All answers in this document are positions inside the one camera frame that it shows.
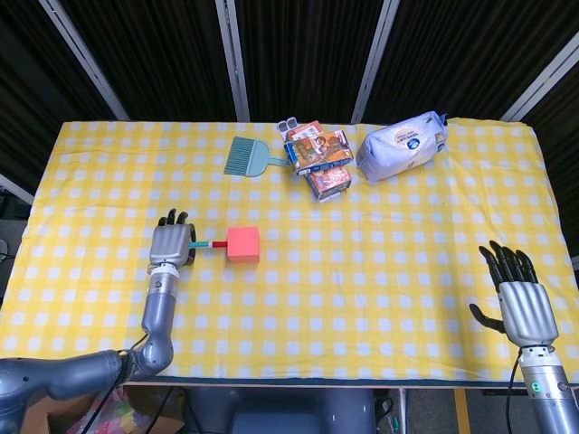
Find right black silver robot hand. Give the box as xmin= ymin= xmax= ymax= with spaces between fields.
xmin=469 ymin=240 xmax=560 ymax=349

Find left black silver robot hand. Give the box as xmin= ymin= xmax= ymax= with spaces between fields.
xmin=147 ymin=208 xmax=198 ymax=269

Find pink cube block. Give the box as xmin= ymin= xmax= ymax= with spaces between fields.
xmin=225 ymin=225 xmax=262 ymax=265

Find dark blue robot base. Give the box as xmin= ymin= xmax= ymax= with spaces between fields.
xmin=185 ymin=387 xmax=376 ymax=434

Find teal hand brush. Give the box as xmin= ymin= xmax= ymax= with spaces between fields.
xmin=223 ymin=137 xmax=290 ymax=177

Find yellow white checkered tablecloth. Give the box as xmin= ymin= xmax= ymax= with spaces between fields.
xmin=0 ymin=118 xmax=579 ymax=383

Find white table leg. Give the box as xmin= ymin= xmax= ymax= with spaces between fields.
xmin=397 ymin=387 xmax=408 ymax=434

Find stack of snack boxes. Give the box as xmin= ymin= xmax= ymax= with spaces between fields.
xmin=276 ymin=117 xmax=345 ymax=204

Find red orange carton box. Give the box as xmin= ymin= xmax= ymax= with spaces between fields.
xmin=289 ymin=120 xmax=355 ymax=203

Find blue orange carton box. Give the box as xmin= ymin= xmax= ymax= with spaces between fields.
xmin=283 ymin=130 xmax=355 ymax=175

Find brown cardboard box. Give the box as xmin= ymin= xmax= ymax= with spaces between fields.
xmin=26 ymin=384 xmax=185 ymax=434

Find colourful plastic pieces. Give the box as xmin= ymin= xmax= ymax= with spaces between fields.
xmin=71 ymin=388 xmax=150 ymax=434

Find white plastic bag package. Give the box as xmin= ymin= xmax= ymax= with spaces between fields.
xmin=356 ymin=111 xmax=450 ymax=183

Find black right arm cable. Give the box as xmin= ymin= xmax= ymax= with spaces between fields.
xmin=505 ymin=347 xmax=522 ymax=434

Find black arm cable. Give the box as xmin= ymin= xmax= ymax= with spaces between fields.
xmin=85 ymin=347 xmax=137 ymax=434
xmin=505 ymin=347 xmax=522 ymax=434

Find black floor cable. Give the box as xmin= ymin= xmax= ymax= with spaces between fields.
xmin=144 ymin=387 xmax=176 ymax=434

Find white frame post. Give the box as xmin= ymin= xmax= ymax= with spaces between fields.
xmin=38 ymin=0 xmax=131 ymax=121
xmin=214 ymin=0 xmax=252 ymax=123
xmin=350 ymin=0 xmax=402 ymax=124
xmin=500 ymin=42 xmax=579 ymax=122
xmin=0 ymin=174 xmax=35 ymax=204

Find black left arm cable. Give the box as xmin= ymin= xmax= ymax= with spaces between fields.
xmin=85 ymin=347 xmax=137 ymax=434

